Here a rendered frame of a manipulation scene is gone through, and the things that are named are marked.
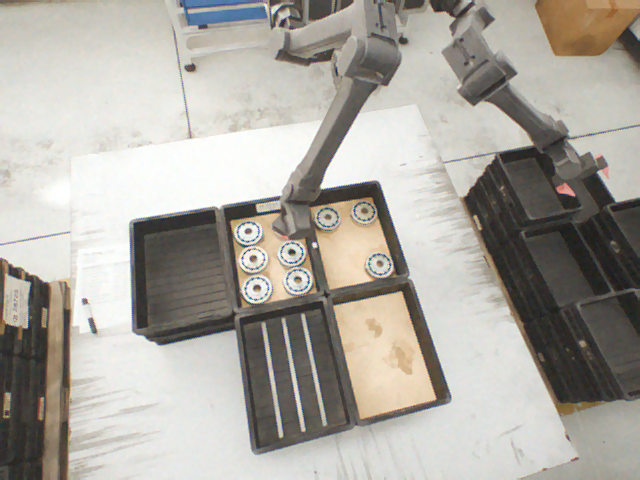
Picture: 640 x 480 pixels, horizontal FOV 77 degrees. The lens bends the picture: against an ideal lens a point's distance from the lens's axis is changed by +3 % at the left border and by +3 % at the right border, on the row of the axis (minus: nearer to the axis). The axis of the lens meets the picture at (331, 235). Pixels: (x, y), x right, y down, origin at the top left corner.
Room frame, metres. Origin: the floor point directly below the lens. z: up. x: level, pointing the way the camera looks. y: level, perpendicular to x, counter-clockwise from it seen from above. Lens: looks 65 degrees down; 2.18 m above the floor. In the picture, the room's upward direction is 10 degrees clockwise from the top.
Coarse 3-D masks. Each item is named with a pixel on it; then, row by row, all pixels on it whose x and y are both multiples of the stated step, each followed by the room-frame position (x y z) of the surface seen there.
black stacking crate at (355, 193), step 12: (324, 192) 0.76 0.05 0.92; (336, 192) 0.78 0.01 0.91; (348, 192) 0.80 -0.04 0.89; (360, 192) 0.82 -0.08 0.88; (372, 192) 0.84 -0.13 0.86; (312, 204) 0.75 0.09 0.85; (324, 204) 0.76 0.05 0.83; (384, 216) 0.72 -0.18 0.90; (384, 228) 0.69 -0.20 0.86; (396, 252) 0.58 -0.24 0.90; (396, 264) 0.55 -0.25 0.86
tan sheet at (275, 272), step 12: (264, 216) 0.67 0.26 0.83; (276, 216) 0.68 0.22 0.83; (264, 228) 0.62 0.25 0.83; (264, 240) 0.57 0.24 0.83; (276, 240) 0.58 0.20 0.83; (300, 240) 0.59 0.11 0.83; (240, 252) 0.51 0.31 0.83; (276, 252) 0.53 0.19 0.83; (276, 264) 0.48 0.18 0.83; (240, 276) 0.42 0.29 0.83; (276, 276) 0.44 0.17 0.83; (312, 276) 0.46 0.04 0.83; (276, 288) 0.40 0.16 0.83; (312, 288) 0.42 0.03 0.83; (276, 300) 0.35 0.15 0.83
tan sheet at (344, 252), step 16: (336, 208) 0.76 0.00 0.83; (352, 224) 0.70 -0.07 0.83; (320, 240) 0.61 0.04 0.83; (336, 240) 0.62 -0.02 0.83; (352, 240) 0.63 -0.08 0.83; (368, 240) 0.64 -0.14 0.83; (384, 240) 0.66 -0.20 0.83; (336, 256) 0.56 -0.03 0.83; (352, 256) 0.57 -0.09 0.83; (336, 272) 0.49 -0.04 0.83; (352, 272) 0.51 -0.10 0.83
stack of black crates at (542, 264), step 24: (528, 240) 1.02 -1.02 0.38; (552, 240) 1.05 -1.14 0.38; (576, 240) 1.03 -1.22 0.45; (504, 264) 0.93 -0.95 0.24; (528, 264) 0.86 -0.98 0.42; (552, 264) 0.91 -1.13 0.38; (576, 264) 0.93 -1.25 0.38; (528, 288) 0.78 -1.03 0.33; (552, 288) 0.78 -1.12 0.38; (576, 288) 0.80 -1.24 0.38; (600, 288) 0.80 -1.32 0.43; (528, 312) 0.68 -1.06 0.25
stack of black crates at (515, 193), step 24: (504, 168) 1.28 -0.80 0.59; (528, 168) 1.39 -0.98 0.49; (552, 168) 1.36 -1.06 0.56; (480, 192) 1.30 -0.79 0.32; (504, 192) 1.20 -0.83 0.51; (528, 192) 1.24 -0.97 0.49; (552, 192) 1.26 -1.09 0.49; (480, 216) 1.20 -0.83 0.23; (504, 216) 1.11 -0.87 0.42; (528, 216) 1.03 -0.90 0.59; (552, 216) 1.06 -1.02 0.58; (504, 240) 1.03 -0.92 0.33
